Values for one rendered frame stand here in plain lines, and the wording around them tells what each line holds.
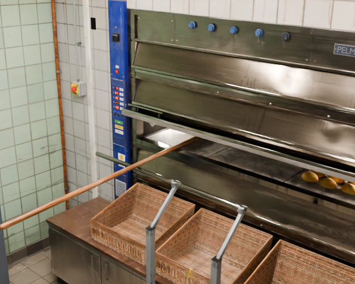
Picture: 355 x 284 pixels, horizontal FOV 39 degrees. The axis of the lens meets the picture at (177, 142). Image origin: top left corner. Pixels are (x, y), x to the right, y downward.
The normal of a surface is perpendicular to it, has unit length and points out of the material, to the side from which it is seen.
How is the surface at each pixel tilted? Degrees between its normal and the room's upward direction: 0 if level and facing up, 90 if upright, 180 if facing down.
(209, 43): 90
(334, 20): 90
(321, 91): 70
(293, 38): 90
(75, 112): 90
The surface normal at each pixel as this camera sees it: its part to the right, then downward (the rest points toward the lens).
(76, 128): -0.66, 0.26
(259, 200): -0.61, -0.08
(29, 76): 0.75, 0.24
